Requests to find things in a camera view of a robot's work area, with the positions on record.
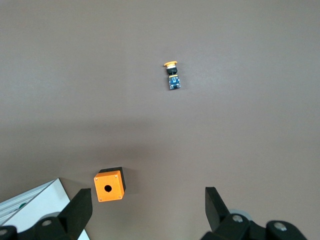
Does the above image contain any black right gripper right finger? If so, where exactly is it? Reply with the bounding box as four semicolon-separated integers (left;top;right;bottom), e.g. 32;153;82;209
199;186;310;240

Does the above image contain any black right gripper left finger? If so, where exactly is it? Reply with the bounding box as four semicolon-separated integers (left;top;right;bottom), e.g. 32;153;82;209
0;188;94;240

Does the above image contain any white drawer cabinet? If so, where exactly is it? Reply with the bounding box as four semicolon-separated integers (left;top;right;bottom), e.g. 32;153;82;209
0;177;91;240

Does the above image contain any orange mushroom push button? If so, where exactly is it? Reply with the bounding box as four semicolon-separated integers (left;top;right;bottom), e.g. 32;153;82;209
163;60;182;91

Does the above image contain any orange box with round hole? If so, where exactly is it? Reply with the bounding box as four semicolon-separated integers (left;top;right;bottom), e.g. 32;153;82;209
93;166;127;203

